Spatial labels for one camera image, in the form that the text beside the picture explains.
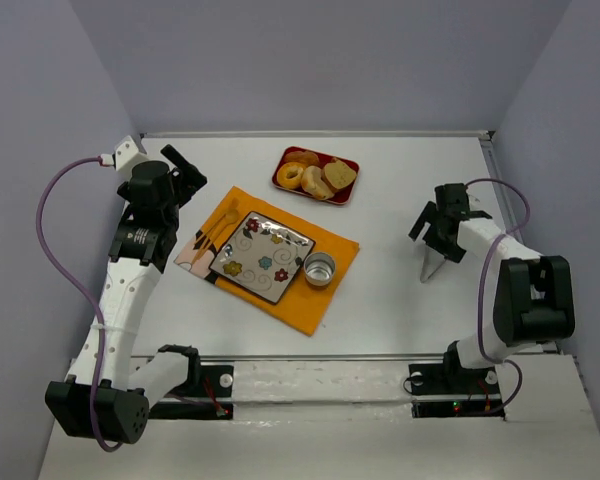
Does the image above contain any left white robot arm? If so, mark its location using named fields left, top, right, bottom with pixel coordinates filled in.
left=45, top=140, right=207, bottom=453

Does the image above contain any brown croissant bread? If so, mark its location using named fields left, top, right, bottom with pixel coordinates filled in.
left=283, top=150, right=320, bottom=167

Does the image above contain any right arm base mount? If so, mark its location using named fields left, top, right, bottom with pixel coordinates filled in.
left=402, top=363, right=505, bottom=419

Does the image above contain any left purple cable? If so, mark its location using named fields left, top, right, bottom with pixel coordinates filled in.
left=36, top=156, right=126, bottom=453

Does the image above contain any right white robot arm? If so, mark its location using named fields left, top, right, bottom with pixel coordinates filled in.
left=409, top=183, right=575, bottom=380

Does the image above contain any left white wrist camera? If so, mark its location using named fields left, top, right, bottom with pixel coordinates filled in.
left=112, top=136, right=149, bottom=178

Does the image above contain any sliced toast bread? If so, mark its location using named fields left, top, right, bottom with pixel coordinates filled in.
left=321, top=158, right=357, bottom=193

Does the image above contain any small metal cup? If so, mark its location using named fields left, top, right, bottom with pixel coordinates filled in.
left=303, top=252, right=336, bottom=288

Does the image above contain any orange placemat cloth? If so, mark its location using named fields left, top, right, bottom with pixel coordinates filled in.
left=175, top=186, right=359, bottom=336

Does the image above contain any round bagel bread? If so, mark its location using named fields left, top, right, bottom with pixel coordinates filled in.
left=301, top=166, right=334, bottom=201

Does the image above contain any yellow ring donut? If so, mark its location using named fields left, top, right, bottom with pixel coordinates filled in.
left=276, top=162, right=305, bottom=190

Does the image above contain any square floral ceramic plate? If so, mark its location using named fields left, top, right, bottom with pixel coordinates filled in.
left=210, top=211, right=315, bottom=305

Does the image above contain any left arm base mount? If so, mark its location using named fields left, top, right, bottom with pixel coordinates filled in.
left=149, top=363, right=234, bottom=421

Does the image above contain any wooden fork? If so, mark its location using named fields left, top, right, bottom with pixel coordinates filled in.
left=193, top=198, right=239, bottom=263

